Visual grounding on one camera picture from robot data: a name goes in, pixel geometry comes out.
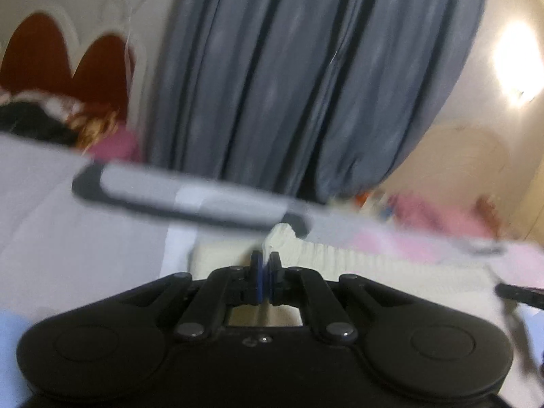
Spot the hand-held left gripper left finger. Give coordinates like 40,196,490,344
125,251,266,341

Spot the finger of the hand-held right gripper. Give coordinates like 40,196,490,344
495,283,544,309

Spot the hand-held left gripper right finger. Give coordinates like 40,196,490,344
268,252,406,346

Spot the cream knitted sweater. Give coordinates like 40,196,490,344
189,222,496,328

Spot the red floral pillow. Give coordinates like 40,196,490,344
475,194,504,226

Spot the patterned grey pink bedspread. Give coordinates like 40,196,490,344
0,134,544,408

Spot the blue grey curtain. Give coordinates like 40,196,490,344
144,0,494,205

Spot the red heart-shaped headboard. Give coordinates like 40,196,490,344
0,6,147,130

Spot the glowing wall lamp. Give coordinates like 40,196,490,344
491,19,542,105

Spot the white hanging cable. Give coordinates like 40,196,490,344
101,0,164,75

